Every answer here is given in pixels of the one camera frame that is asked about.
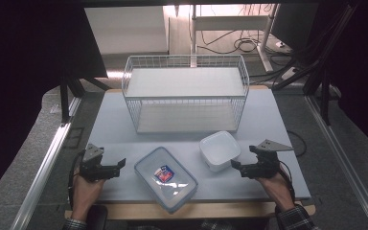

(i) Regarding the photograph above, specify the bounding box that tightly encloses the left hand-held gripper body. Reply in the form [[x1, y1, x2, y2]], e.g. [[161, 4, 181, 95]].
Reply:
[[79, 143, 109, 183]]

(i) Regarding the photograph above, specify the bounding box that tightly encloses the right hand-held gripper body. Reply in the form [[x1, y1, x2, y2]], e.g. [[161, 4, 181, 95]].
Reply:
[[252, 138, 294, 179]]

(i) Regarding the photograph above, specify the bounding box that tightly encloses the white square container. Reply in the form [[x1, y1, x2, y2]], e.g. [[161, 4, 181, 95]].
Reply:
[[198, 130, 242, 173]]

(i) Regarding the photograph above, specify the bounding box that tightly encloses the clear rectangular lidded food container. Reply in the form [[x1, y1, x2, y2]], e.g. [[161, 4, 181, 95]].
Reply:
[[133, 146, 199, 215]]

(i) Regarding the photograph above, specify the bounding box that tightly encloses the white wire rack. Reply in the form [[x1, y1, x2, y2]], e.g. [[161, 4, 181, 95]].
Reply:
[[121, 54, 250, 134]]

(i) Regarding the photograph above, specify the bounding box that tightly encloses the person's right hand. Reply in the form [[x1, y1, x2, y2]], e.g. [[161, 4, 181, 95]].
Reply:
[[256, 171, 296, 213]]

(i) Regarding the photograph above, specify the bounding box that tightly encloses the person's left hand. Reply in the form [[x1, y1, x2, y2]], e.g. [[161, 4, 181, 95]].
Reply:
[[71, 173, 107, 222]]

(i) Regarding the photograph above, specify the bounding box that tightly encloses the dark floor plate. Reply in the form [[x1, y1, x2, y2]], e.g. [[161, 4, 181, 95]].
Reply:
[[64, 126, 86, 150]]

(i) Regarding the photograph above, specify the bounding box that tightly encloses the light grey table mat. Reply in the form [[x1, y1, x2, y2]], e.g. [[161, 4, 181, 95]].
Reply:
[[85, 88, 311, 203]]

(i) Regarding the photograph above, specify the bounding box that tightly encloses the wooden table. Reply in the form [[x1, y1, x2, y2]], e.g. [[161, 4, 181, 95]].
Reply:
[[64, 84, 316, 221]]

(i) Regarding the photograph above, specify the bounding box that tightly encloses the person's left leg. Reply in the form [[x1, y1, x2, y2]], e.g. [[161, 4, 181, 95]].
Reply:
[[85, 205, 109, 230]]

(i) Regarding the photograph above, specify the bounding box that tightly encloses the black metal stand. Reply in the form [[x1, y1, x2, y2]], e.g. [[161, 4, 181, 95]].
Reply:
[[58, 74, 110, 125], [272, 3, 359, 127]]

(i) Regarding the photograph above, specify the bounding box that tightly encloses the white power strip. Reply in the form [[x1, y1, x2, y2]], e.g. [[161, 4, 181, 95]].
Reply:
[[281, 66, 300, 81]]

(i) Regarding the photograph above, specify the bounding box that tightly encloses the dark curtain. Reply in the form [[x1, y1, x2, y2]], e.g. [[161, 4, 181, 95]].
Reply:
[[0, 0, 108, 207], [319, 0, 368, 161]]

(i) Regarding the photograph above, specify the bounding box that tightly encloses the dark monitor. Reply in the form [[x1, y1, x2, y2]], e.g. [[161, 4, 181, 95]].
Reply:
[[269, 3, 320, 51]]

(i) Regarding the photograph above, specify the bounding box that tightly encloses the white panel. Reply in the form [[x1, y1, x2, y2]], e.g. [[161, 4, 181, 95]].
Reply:
[[84, 6, 169, 55]]

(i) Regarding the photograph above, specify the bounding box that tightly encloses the right hand-held gripper black cable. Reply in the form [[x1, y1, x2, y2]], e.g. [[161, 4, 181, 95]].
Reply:
[[277, 159, 297, 200]]

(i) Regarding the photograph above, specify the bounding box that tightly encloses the hand-held gripper black cable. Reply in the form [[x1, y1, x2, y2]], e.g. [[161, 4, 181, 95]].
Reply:
[[277, 159, 297, 200], [67, 149, 86, 209]]

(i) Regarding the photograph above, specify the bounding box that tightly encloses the left hand-held gripper black cable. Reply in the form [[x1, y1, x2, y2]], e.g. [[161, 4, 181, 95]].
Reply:
[[67, 149, 86, 209]]

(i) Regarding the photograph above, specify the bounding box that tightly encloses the black cable beside table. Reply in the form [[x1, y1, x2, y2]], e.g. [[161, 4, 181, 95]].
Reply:
[[287, 129, 308, 158]]

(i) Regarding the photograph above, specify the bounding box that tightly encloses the aluminium rail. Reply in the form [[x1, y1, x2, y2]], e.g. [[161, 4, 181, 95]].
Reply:
[[304, 95, 368, 230], [11, 96, 81, 230]]

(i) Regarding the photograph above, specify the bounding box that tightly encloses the coiled black floor cable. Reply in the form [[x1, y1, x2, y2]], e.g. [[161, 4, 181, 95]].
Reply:
[[197, 29, 269, 56]]

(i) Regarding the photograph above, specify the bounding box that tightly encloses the white desk frame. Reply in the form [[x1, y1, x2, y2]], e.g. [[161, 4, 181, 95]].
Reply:
[[190, 3, 281, 73]]

